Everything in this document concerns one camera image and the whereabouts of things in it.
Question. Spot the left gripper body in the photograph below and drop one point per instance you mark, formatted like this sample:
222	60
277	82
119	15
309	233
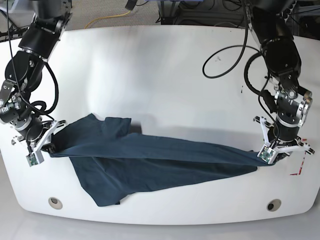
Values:
286	135

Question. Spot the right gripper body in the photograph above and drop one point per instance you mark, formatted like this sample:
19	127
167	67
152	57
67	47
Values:
32	129

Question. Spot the dark teal T-shirt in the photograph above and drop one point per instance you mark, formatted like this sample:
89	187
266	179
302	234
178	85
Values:
112	160

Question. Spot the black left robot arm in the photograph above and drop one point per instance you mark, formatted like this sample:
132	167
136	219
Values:
291	101

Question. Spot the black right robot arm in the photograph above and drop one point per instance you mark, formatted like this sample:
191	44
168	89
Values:
23	73

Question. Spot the red tape marking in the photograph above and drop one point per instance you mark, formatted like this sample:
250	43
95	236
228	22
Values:
297	167

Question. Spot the left table grommet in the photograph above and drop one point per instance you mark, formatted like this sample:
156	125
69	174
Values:
55	203

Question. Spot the table grommet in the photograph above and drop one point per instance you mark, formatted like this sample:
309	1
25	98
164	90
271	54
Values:
274	205
55	203

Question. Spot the right table grommet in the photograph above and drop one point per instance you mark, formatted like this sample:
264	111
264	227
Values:
274	205

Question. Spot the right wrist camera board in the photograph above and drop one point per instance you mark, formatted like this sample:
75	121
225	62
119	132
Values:
32	160

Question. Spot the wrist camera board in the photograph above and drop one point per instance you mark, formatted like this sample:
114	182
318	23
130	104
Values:
32	160
267	155

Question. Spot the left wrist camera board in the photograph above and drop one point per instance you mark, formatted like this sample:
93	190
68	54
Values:
267	155

